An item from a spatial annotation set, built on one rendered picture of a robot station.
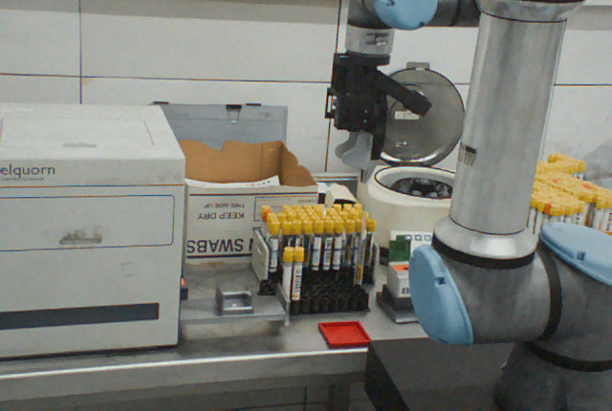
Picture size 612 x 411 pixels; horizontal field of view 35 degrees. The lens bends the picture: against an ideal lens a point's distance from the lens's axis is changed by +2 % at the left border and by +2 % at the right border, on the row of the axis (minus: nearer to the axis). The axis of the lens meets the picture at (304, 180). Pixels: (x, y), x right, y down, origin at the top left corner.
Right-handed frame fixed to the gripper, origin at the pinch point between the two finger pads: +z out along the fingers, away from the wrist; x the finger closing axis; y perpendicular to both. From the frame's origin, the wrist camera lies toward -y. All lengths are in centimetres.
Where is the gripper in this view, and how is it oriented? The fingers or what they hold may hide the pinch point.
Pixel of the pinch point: (367, 175)
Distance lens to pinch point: 154.1
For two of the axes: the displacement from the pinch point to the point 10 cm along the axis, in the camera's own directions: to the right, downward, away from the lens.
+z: -0.8, 9.5, 3.1
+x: 2.7, 3.2, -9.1
